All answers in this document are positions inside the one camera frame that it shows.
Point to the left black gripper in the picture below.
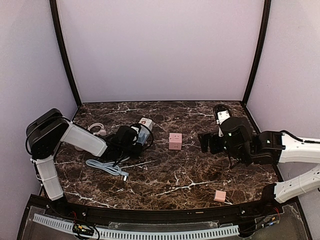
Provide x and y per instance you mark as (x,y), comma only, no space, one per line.
(136,149)

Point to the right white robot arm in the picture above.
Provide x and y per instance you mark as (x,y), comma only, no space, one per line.
(270,148)

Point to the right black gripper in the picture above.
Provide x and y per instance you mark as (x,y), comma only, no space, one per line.
(213,143)

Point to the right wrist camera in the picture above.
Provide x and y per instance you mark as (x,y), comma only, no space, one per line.
(221,113)

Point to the right black frame post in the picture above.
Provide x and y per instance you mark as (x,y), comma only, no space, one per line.
(258,51)

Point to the pink cube socket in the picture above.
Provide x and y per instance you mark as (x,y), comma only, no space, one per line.
(175,141)

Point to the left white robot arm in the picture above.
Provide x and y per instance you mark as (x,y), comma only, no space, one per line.
(52,128)

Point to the blue cube plug adapter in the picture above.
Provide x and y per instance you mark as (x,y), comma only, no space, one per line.
(142,137)

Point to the left black frame post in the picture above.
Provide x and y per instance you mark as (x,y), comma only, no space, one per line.
(63,52)

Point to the pink small plug adapter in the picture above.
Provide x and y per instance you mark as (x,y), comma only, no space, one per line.
(220,196)

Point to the small circuit board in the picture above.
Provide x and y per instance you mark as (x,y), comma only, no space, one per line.
(81,229)

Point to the black frame post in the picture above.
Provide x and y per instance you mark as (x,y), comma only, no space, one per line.
(258,51)
(63,52)

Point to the black front table rail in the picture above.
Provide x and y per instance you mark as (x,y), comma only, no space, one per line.
(104,216)

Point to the white cube socket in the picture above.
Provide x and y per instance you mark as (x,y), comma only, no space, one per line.
(147,122)

